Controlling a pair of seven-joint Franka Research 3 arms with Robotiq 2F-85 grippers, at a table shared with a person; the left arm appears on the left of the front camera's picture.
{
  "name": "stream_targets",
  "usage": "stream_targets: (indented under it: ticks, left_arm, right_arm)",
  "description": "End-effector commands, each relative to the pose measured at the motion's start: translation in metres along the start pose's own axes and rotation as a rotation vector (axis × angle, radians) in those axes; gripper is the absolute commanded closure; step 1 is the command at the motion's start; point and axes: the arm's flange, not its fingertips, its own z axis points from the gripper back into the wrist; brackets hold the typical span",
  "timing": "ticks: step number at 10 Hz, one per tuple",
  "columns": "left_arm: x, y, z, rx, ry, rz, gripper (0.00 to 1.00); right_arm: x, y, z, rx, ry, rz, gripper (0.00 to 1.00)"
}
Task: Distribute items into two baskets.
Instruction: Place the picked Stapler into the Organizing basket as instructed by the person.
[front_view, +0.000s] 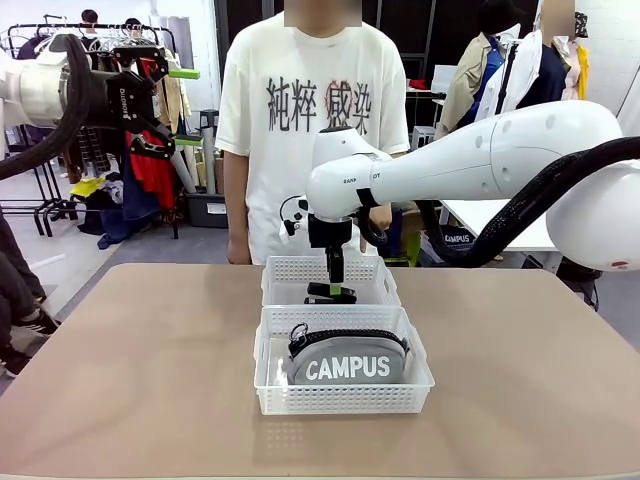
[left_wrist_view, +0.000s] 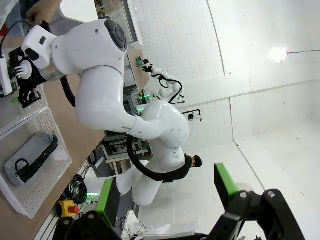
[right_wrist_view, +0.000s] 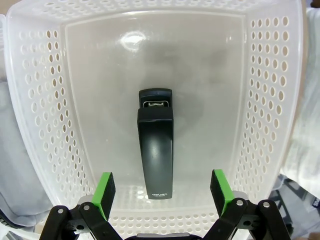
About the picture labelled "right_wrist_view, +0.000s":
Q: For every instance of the black stapler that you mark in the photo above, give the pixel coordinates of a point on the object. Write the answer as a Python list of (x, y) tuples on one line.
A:
[(155, 150)]

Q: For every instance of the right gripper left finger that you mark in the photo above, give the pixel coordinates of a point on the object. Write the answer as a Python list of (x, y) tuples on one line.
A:
[(103, 197)]

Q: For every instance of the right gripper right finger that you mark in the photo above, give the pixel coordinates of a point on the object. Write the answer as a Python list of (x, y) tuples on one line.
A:
[(222, 195)]

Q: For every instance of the white perforated plastic basket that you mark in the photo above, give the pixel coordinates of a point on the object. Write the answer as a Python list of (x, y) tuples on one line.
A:
[(100, 75)]

